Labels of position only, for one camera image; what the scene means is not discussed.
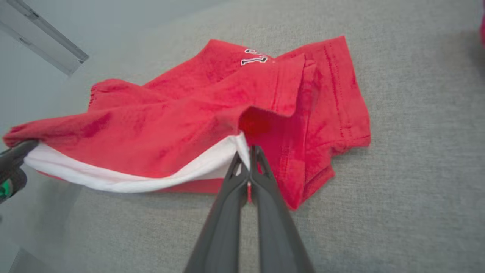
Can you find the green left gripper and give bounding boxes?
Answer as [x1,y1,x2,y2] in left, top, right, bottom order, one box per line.
[0,140,39,204]

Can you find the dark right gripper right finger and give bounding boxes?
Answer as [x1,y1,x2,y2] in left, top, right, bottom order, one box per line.
[248,145,315,273]

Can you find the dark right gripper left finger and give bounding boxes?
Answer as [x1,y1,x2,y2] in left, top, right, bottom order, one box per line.
[184,152,250,273]

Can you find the grey partition post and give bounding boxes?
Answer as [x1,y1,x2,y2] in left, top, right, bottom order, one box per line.
[0,0,90,76]

